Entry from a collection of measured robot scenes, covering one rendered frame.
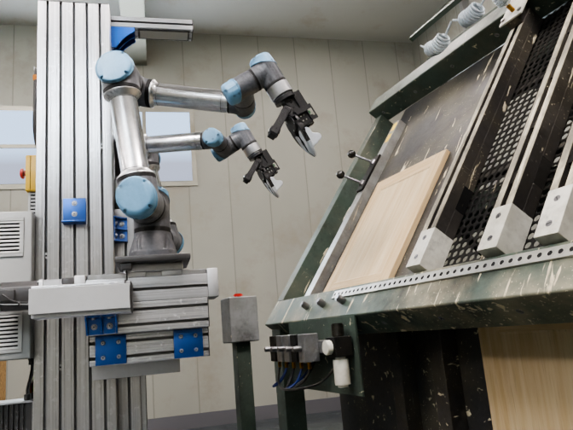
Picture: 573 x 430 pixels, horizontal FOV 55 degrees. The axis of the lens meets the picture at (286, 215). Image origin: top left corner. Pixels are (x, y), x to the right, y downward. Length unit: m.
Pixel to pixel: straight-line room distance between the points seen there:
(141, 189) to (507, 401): 1.16
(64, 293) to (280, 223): 4.01
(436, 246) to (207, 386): 3.94
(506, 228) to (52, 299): 1.18
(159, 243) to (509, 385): 1.08
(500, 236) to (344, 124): 4.76
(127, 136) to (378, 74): 4.89
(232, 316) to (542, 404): 1.18
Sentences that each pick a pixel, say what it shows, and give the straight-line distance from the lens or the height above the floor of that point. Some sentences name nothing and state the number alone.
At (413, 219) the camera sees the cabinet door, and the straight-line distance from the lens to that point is 1.84.
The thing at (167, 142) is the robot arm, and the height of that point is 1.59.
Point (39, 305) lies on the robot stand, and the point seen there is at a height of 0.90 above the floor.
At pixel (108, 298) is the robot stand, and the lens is 1.62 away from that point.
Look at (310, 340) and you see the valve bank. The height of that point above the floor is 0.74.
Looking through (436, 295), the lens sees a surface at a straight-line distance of 1.41.
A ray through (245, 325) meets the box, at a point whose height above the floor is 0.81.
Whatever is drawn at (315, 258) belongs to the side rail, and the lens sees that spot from 2.45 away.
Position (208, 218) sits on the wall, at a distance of 5.37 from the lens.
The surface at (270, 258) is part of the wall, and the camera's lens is 5.39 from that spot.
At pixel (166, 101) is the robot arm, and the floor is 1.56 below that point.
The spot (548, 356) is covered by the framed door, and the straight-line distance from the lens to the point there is 1.50.
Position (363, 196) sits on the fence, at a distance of 2.35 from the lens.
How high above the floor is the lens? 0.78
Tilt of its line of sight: 12 degrees up
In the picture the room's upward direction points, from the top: 5 degrees counter-clockwise
